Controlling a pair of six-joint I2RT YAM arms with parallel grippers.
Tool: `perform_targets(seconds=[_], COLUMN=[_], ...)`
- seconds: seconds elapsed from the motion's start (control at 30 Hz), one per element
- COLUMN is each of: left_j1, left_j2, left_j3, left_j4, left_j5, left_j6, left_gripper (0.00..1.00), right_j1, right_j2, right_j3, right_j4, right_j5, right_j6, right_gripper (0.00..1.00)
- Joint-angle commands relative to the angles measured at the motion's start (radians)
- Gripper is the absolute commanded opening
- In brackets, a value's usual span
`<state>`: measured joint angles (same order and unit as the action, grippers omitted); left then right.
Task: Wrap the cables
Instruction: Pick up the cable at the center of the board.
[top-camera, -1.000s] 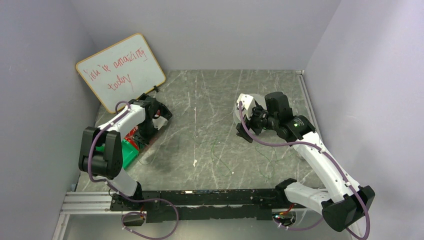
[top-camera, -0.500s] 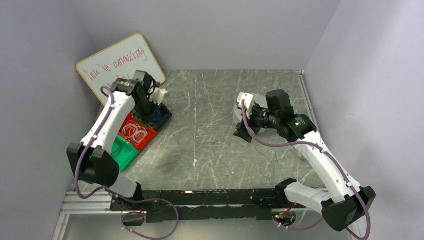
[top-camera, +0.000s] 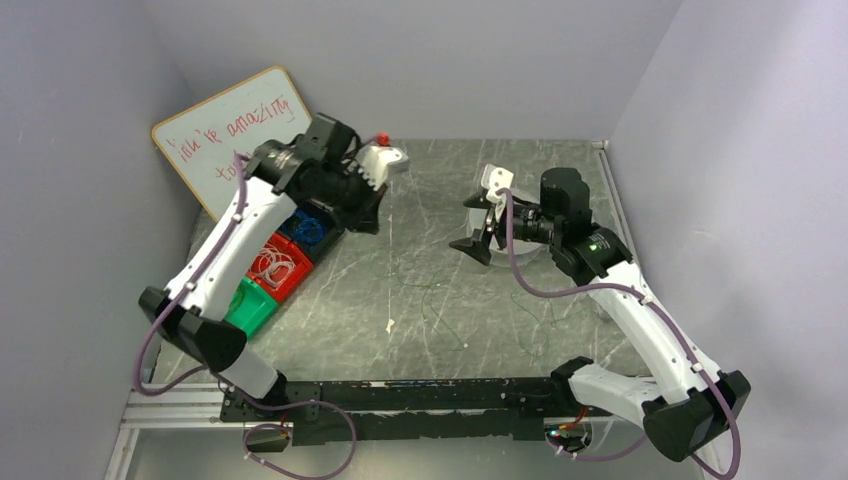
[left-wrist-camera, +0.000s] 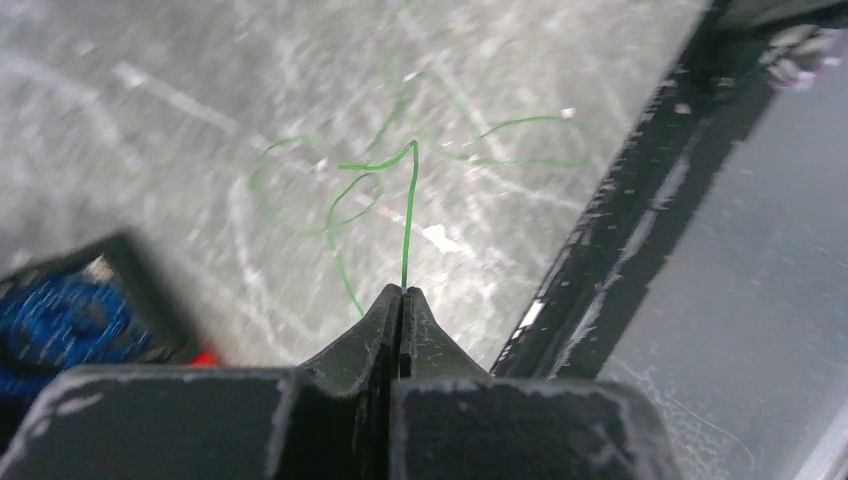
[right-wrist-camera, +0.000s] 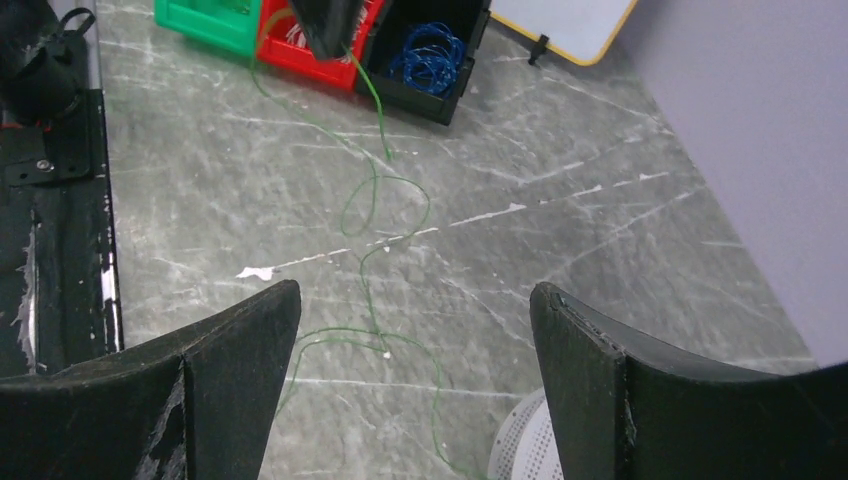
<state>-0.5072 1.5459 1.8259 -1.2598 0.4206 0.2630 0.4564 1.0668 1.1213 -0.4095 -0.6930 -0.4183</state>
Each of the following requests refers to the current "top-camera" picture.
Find white perforated filament spool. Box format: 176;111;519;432
466;188;545;268

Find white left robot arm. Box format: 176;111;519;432
139;114;409;407

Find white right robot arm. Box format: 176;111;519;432
450;164;751;476

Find black storage bin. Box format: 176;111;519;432
277;202;345;264

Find red storage bin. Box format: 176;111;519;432
247;233;314;304

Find green storage bin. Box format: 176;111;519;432
224;276;279;340

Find whiteboard with red writing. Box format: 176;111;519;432
151;66;311;219

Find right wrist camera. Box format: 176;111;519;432
480;164;514;204

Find blue cable coil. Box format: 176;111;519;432
288;210;327;248

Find white cable coil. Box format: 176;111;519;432
251;242;297;287

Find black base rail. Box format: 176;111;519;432
219;377;607;446

